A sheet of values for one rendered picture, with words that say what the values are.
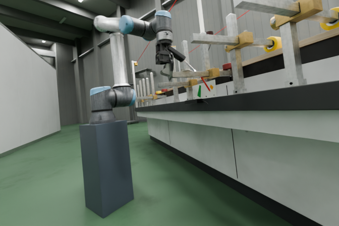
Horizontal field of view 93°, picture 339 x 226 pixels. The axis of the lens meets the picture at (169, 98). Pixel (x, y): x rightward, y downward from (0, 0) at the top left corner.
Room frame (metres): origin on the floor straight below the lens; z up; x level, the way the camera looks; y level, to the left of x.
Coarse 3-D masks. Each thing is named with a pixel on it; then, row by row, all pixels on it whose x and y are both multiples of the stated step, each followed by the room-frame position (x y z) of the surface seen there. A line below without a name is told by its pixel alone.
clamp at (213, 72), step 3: (210, 69) 0.95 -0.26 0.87; (213, 69) 0.93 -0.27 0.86; (216, 69) 0.94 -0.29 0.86; (210, 72) 0.95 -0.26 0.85; (213, 72) 0.93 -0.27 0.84; (216, 72) 0.94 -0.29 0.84; (210, 75) 0.95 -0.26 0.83; (213, 75) 0.93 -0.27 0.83; (216, 75) 0.94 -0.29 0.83; (219, 75) 0.95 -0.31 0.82; (204, 78) 1.01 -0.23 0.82; (207, 78) 0.99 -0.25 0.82; (210, 78) 1.00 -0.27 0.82
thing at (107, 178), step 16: (80, 128) 1.20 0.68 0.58; (96, 128) 1.07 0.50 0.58; (112, 128) 1.16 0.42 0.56; (96, 144) 1.06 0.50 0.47; (112, 144) 1.15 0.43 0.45; (128, 144) 1.25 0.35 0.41; (96, 160) 1.07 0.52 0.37; (112, 160) 1.14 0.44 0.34; (128, 160) 1.24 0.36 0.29; (96, 176) 1.09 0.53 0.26; (112, 176) 1.13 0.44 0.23; (128, 176) 1.23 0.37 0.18; (96, 192) 1.10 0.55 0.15; (112, 192) 1.12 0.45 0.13; (128, 192) 1.22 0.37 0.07; (96, 208) 1.11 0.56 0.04; (112, 208) 1.12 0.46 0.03
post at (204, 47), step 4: (204, 32) 1.01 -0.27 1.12; (200, 44) 1.03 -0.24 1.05; (204, 44) 1.01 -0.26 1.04; (200, 48) 1.03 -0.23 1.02; (204, 48) 1.00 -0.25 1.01; (204, 52) 1.00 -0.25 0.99; (204, 56) 1.00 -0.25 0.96; (208, 56) 1.01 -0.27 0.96; (204, 60) 1.00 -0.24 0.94; (208, 60) 1.01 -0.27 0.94; (204, 64) 1.01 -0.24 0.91; (208, 64) 1.01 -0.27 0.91; (204, 68) 1.01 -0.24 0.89; (208, 68) 1.01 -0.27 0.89; (204, 80) 1.03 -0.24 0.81; (208, 80) 1.01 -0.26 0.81
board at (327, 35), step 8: (328, 32) 0.60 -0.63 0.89; (336, 32) 0.58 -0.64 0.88; (304, 40) 0.68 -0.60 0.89; (312, 40) 0.65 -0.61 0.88; (320, 40) 0.63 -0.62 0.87; (280, 48) 0.77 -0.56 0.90; (264, 56) 0.85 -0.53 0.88; (272, 56) 0.82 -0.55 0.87; (248, 64) 0.95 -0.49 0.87; (200, 80) 1.44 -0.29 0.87
